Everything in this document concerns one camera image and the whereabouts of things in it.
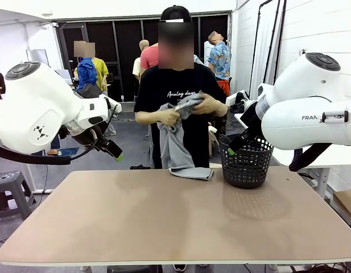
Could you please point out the bald mannequin in cream shirt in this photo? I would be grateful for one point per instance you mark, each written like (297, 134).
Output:
(137, 66)

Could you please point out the brown cardboard box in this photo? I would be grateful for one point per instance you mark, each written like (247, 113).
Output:
(347, 202)

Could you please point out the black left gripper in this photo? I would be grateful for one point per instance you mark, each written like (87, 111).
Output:
(88, 137)

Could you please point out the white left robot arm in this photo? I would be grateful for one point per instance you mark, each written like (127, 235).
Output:
(36, 108)

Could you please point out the person's right forearm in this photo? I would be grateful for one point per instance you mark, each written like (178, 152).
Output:
(148, 117)

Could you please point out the black baseball cap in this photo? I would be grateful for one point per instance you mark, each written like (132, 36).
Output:
(176, 12)

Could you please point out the grey plastic stool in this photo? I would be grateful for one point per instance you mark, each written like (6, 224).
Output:
(10, 193)

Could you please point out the white hanging curtain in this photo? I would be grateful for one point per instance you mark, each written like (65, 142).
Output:
(264, 48)

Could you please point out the person in yellow shirt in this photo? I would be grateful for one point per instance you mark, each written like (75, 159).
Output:
(86, 74)

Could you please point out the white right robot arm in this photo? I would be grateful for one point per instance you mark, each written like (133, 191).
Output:
(306, 108)

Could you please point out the grey wall board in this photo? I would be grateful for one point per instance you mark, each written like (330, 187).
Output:
(37, 57)

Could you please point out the mannequin in red top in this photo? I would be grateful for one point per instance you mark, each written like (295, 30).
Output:
(149, 58)

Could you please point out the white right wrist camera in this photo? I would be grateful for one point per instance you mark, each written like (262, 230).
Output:
(236, 98)

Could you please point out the person's right hand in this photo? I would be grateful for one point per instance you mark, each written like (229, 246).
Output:
(169, 116)

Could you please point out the mannequin in floral shirt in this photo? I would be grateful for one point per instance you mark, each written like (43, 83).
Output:
(219, 58)

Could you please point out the person in black t-shirt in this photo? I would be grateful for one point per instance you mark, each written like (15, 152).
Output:
(164, 82)

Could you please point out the black perforated laundry basket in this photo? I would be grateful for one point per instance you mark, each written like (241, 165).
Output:
(246, 170)

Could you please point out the grey training pants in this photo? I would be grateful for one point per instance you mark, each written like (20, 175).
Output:
(172, 148)

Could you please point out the person's left forearm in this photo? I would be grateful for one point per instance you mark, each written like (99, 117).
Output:
(223, 109)

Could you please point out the black crumpled cloth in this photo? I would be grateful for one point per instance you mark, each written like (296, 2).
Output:
(140, 167)

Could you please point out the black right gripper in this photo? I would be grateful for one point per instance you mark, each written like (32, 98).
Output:
(251, 118)

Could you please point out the white side table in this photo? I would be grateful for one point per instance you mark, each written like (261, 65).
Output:
(320, 159)

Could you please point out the person's left hand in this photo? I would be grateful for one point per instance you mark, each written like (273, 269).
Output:
(206, 105)

